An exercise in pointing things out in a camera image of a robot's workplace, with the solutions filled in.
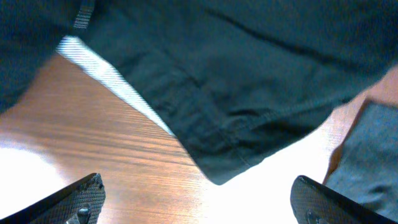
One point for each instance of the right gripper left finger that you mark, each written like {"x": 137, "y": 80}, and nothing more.
{"x": 80, "y": 202}

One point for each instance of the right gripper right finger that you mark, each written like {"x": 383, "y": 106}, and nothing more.
{"x": 314, "y": 203}

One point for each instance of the black shorts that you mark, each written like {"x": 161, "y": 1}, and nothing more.
{"x": 234, "y": 80}

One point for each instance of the dark grey garment with white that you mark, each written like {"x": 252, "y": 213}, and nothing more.
{"x": 367, "y": 171}

